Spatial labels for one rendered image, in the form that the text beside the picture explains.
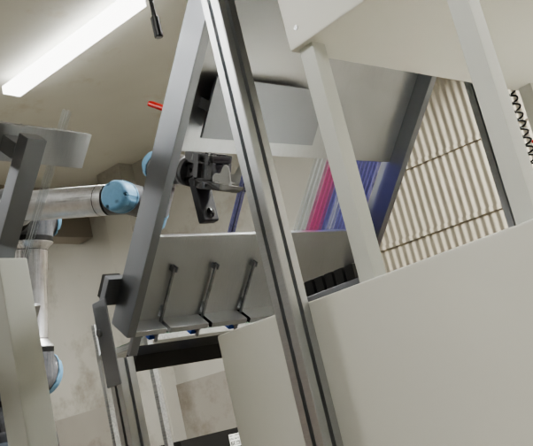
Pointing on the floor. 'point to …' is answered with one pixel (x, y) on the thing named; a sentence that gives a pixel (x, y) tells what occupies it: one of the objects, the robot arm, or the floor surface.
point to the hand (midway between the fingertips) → (242, 191)
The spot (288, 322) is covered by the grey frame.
